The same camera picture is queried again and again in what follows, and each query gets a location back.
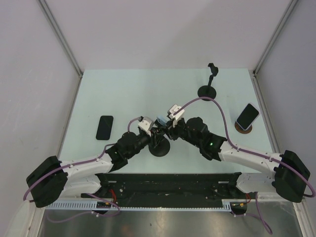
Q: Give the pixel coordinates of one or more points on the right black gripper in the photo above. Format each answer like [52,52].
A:
[172,130]

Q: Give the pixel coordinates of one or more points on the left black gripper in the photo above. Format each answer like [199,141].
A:
[155,135]

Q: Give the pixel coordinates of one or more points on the black phone stand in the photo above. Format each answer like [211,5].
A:
[162,149]
[208,90]

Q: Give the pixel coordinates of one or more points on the black smartphone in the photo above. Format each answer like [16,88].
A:
[104,128]

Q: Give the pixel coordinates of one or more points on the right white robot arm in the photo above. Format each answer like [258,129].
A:
[288,173]

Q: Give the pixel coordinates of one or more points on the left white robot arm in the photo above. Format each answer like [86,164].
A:
[51,178]

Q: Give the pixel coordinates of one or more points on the brown round stand base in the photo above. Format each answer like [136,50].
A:
[242,131]

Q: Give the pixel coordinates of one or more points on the black-screen blue-edged phone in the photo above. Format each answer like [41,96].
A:
[248,115]

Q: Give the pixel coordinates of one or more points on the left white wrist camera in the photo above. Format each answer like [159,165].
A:
[145,124]

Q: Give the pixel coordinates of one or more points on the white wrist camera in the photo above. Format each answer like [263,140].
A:
[145,124]
[175,113]

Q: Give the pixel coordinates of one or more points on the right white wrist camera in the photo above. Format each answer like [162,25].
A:
[175,113]

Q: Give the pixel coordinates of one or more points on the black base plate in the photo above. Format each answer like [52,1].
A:
[170,188]

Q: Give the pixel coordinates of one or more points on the grey slotted cable duct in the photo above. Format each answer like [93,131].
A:
[92,204]

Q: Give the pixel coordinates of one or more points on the right aluminium frame post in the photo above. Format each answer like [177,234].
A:
[281,24]

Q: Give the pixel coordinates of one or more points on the aluminium frame post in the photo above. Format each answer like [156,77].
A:
[59,35]
[281,24]

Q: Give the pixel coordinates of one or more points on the left aluminium frame post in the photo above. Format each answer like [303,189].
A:
[59,35]

